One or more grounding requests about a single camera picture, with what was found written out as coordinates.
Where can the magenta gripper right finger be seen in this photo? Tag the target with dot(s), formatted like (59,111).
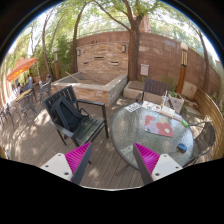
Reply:
(153,166)

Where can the colourful booklet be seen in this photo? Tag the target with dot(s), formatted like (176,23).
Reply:
(152,106)

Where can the clear plastic cup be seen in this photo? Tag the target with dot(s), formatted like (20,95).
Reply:
(164,99)

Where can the floral mouse pad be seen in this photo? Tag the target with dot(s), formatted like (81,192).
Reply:
(159,126)

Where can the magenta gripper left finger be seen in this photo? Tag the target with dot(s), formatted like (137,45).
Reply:
(70,166)

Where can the open notebook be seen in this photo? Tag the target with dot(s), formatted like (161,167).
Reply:
(170,113)

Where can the wooden post lamp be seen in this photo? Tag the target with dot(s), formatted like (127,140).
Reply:
(184,63)

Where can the seated person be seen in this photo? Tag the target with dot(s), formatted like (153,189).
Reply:
(28,84)

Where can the black backpack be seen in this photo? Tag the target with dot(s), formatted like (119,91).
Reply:
(66,115)

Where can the stone bench block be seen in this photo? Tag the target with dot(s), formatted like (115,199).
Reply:
(132,89)

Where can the black slatted patio chair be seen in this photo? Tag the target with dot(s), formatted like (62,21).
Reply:
(88,129)

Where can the green marker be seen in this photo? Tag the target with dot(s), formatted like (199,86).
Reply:
(184,123)

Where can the dark chair behind table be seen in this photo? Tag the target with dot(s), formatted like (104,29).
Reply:
(153,91)

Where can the distant metal chair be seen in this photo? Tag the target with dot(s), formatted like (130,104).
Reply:
(45,89)

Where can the round glass patio table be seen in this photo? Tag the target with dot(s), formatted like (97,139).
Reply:
(128,128)

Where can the orange patio umbrella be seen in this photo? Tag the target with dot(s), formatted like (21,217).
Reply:
(22,65)

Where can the white paper bag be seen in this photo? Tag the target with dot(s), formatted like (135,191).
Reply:
(177,102)

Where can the large tree trunk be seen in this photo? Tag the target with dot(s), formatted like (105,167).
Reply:
(135,11)

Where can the printed pamphlet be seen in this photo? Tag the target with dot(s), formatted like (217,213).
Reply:
(132,107)

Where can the metal mesh chair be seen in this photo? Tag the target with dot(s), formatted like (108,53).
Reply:
(203,143)

